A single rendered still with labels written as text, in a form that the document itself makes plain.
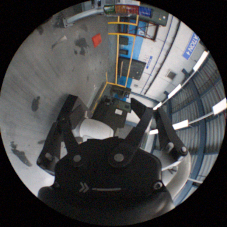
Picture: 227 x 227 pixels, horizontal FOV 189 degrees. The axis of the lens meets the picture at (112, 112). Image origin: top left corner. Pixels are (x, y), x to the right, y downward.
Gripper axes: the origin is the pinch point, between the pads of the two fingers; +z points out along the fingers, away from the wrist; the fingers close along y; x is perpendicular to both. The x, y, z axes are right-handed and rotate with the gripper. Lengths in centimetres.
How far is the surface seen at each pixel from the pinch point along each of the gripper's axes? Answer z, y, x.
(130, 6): -0.9, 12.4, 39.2
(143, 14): 0.4, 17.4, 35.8
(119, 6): 0.7, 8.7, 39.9
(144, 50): 387, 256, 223
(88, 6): 12, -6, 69
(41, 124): 6.0, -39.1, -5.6
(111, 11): 4.1, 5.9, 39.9
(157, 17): 109, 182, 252
